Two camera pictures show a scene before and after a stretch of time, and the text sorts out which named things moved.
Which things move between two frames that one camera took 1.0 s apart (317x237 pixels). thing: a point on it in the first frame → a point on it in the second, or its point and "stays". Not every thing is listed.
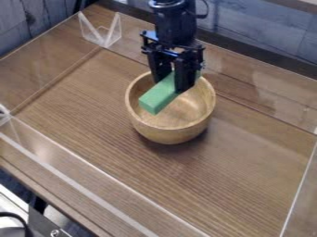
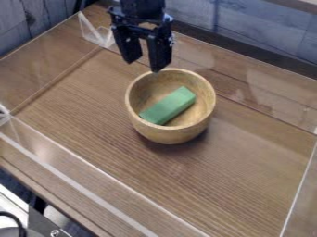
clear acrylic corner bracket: (101, 35) stays
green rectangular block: (159, 94) → (169, 106)
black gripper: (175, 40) → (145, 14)
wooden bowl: (183, 118) stays
